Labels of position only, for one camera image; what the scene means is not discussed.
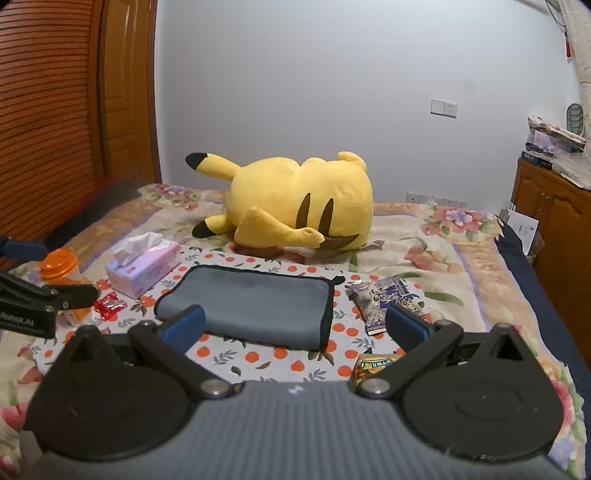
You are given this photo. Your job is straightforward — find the pink tissue box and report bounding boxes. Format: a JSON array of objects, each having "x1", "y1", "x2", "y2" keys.
[{"x1": 105, "y1": 232, "x2": 181, "y2": 299}]

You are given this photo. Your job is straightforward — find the red candy wrapper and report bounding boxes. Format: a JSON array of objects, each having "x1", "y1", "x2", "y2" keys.
[{"x1": 93, "y1": 292, "x2": 127, "y2": 322}]

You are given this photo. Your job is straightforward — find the stack of folded items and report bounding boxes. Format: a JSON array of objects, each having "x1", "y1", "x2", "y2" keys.
[{"x1": 521, "y1": 103, "x2": 590, "y2": 191}]

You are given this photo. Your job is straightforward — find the purple and grey towel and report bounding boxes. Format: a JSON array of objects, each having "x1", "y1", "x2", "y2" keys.
[{"x1": 154, "y1": 265, "x2": 345, "y2": 351}]

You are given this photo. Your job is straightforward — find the white wall switch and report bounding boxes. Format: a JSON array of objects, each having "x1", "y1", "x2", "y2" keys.
[{"x1": 430, "y1": 99, "x2": 458, "y2": 118}]

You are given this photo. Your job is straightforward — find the white wall power sockets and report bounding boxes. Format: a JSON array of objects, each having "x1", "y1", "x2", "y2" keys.
[{"x1": 406, "y1": 192, "x2": 468, "y2": 208}]

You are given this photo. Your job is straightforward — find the green gold snack packet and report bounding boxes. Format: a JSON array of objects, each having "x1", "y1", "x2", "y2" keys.
[{"x1": 349, "y1": 353, "x2": 404, "y2": 391}]

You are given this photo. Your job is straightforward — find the wooden louvered wardrobe door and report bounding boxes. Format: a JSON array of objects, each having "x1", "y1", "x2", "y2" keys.
[{"x1": 1, "y1": 1, "x2": 161, "y2": 241}]

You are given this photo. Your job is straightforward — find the yellow Pikachu plush toy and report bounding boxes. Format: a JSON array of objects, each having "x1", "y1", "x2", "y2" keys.
[{"x1": 185, "y1": 151, "x2": 374, "y2": 251}]

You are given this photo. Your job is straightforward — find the orange plastic bottle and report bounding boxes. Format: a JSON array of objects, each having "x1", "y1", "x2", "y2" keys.
[{"x1": 39, "y1": 248, "x2": 91, "y2": 327}]

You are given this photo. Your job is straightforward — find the brown wooden cabinet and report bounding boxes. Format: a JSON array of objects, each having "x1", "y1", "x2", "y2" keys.
[{"x1": 511, "y1": 160, "x2": 591, "y2": 363}]

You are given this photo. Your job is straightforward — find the white paper sheet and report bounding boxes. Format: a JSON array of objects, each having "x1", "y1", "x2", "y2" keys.
[{"x1": 500, "y1": 209, "x2": 539, "y2": 255}]

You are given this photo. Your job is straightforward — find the floral bed quilt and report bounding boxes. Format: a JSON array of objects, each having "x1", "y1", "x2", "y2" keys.
[{"x1": 1, "y1": 184, "x2": 590, "y2": 479}]

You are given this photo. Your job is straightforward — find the purple snack packet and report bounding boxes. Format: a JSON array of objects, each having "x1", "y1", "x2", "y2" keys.
[{"x1": 346, "y1": 276, "x2": 425, "y2": 336}]

